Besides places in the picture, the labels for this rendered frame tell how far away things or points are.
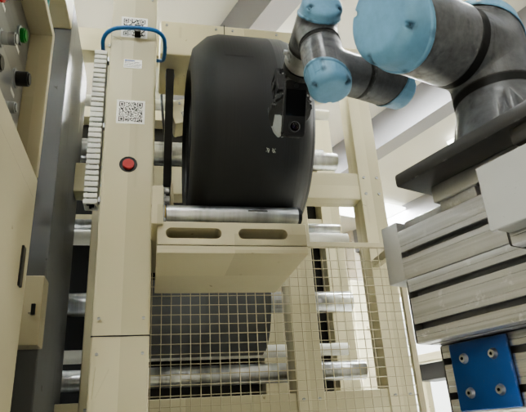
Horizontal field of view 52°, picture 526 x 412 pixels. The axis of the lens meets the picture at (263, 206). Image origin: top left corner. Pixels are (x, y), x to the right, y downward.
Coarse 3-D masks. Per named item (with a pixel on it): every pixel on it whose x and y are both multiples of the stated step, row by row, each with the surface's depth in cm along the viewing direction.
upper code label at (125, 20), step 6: (126, 18) 158; (132, 18) 159; (138, 18) 159; (126, 24) 157; (132, 24) 158; (138, 24) 158; (144, 24) 159; (126, 30) 156; (132, 30) 157; (126, 36) 156; (132, 36) 156; (144, 36) 157
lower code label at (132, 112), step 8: (120, 104) 146; (128, 104) 147; (136, 104) 147; (144, 104) 148; (120, 112) 145; (128, 112) 146; (136, 112) 146; (144, 112) 147; (120, 120) 144; (128, 120) 145; (136, 120) 145; (144, 120) 146
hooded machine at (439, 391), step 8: (416, 344) 492; (408, 352) 497; (424, 352) 482; (432, 384) 469; (440, 384) 462; (416, 392) 482; (432, 392) 468; (440, 392) 461; (416, 400) 481; (440, 400) 460; (448, 400) 453; (440, 408) 458; (448, 408) 452
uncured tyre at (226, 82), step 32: (192, 64) 143; (224, 64) 133; (256, 64) 135; (192, 96) 137; (224, 96) 129; (256, 96) 131; (192, 128) 134; (224, 128) 128; (256, 128) 129; (192, 160) 135; (224, 160) 129; (256, 160) 130; (288, 160) 132; (192, 192) 137; (224, 192) 132; (256, 192) 134; (288, 192) 135
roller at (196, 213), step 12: (168, 204) 131; (168, 216) 129; (180, 216) 129; (192, 216) 130; (204, 216) 130; (216, 216) 131; (228, 216) 132; (240, 216) 132; (252, 216) 133; (264, 216) 133; (276, 216) 134; (288, 216) 135; (300, 216) 135
